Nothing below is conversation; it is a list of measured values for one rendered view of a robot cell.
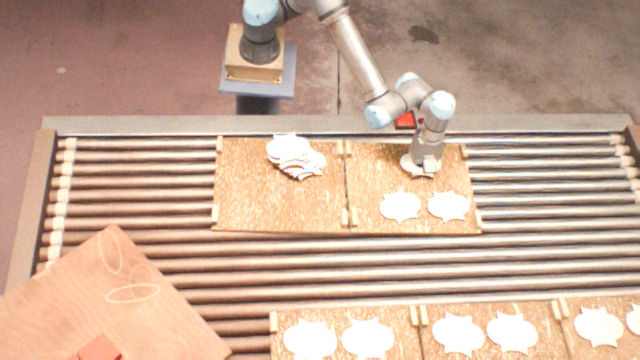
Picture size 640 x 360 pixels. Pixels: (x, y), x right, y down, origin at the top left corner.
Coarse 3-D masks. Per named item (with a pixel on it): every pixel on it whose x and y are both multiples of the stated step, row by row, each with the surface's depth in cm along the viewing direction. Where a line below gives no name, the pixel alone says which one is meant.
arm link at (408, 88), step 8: (408, 72) 199; (400, 80) 198; (408, 80) 197; (416, 80) 197; (400, 88) 195; (408, 88) 195; (416, 88) 195; (424, 88) 195; (408, 96) 194; (416, 96) 195; (424, 96) 194; (408, 104) 194; (416, 104) 196
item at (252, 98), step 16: (288, 48) 253; (288, 64) 248; (224, 80) 240; (288, 80) 243; (240, 96) 251; (256, 96) 239; (272, 96) 239; (288, 96) 239; (240, 112) 258; (256, 112) 254; (272, 112) 258
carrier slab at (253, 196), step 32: (224, 160) 211; (256, 160) 212; (224, 192) 204; (256, 192) 205; (288, 192) 206; (320, 192) 207; (224, 224) 197; (256, 224) 198; (288, 224) 200; (320, 224) 201
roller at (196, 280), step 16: (224, 272) 191; (240, 272) 191; (256, 272) 191; (272, 272) 192; (288, 272) 192; (304, 272) 192; (320, 272) 193; (336, 272) 193; (352, 272) 194; (368, 272) 195; (384, 272) 195; (400, 272) 196; (416, 272) 196; (432, 272) 197; (448, 272) 197; (464, 272) 198; (480, 272) 199; (496, 272) 200; (512, 272) 200; (528, 272) 201; (544, 272) 202; (560, 272) 203; (576, 272) 204
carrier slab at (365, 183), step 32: (352, 160) 216; (384, 160) 217; (448, 160) 220; (352, 192) 209; (384, 192) 210; (416, 192) 211; (448, 192) 212; (384, 224) 203; (416, 224) 204; (448, 224) 205
